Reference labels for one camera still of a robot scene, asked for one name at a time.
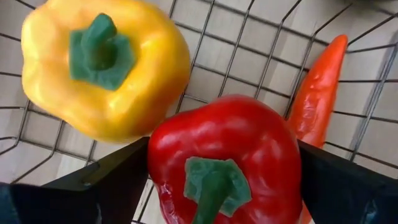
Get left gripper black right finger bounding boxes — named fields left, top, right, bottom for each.
left=297, top=139, right=398, bottom=224

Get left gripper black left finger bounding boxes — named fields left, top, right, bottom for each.
left=0, top=136, right=150, bottom=224

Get long orange carrot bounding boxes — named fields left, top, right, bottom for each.
left=285, top=34, right=349, bottom=224

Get yellow bell pepper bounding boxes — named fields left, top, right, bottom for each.
left=20, top=0, right=191, bottom=144

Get red bell pepper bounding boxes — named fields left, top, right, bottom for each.
left=147, top=94, right=304, bottom=224

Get metal wire basket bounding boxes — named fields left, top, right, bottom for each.
left=0, top=0, right=398, bottom=224

